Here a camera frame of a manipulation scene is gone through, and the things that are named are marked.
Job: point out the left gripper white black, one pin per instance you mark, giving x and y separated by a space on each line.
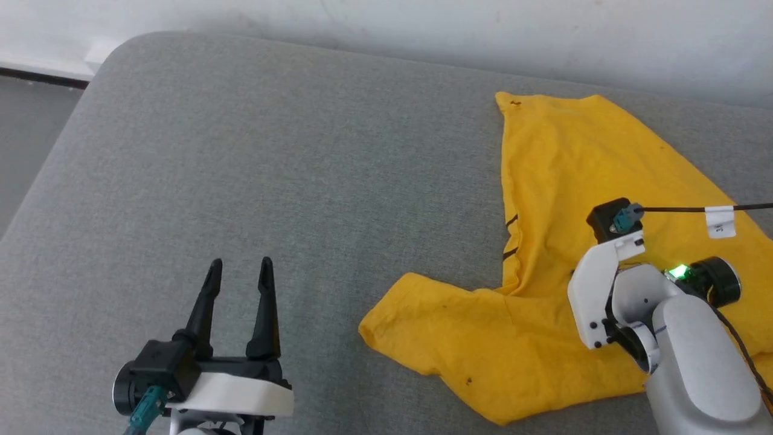
241 393

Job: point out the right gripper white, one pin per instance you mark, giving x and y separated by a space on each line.
589 290

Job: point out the yellow cartoon print shirt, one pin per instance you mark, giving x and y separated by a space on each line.
555 157

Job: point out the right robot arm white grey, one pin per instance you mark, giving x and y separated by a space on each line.
694 362

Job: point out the grey fabric sofa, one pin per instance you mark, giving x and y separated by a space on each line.
241 181

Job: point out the black baseboard strip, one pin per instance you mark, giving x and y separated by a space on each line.
42 77

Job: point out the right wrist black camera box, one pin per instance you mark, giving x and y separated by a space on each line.
604 220

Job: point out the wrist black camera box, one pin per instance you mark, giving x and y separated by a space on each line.
162 365
604 220

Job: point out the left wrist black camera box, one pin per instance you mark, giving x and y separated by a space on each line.
162 365

